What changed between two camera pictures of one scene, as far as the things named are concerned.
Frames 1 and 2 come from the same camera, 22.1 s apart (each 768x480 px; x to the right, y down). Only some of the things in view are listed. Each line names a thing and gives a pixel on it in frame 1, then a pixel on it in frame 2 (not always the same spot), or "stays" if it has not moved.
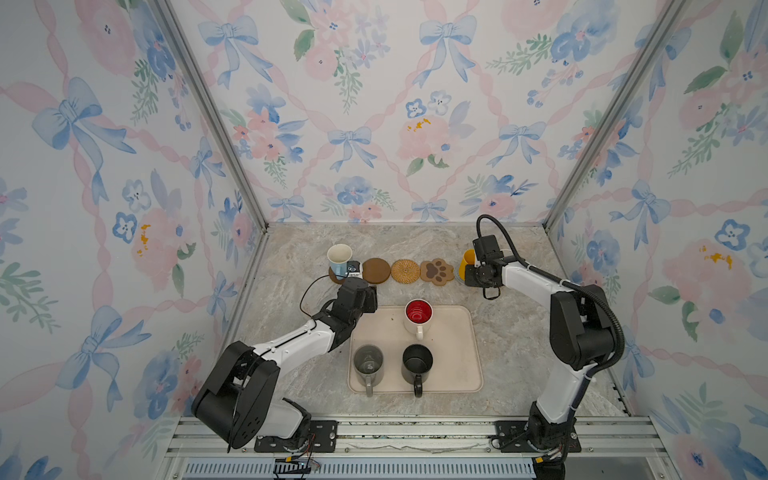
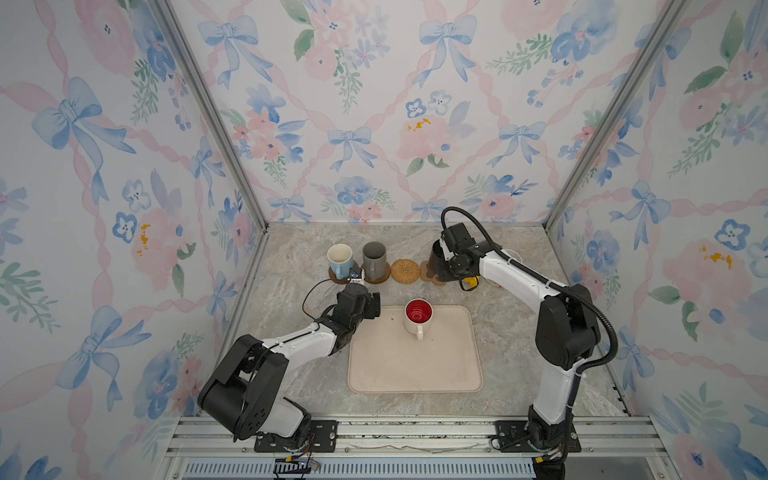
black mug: x=416 y=365 → x=439 y=265
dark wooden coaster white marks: x=334 y=278 stays
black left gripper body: x=369 y=305 stays
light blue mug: x=338 y=255 stays
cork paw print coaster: x=437 y=271 stays
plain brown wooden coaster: x=376 y=270 stays
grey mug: x=369 y=366 → x=374 y=257
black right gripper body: x=474 y=276 → x=454 y=272
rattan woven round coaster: x=405 y=271 stays
